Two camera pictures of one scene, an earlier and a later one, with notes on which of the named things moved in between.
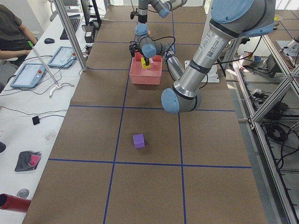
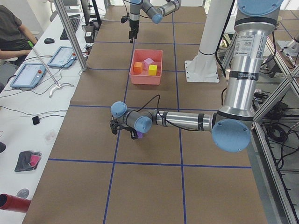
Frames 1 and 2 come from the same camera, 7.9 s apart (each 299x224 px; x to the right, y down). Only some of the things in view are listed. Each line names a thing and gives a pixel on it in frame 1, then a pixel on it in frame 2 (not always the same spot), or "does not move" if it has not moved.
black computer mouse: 49,40 does not move
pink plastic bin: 152,75 does not move
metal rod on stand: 58,85 does not move
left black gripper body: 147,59 → 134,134
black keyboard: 74,20 does not move
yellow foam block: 143,64 → 152,70
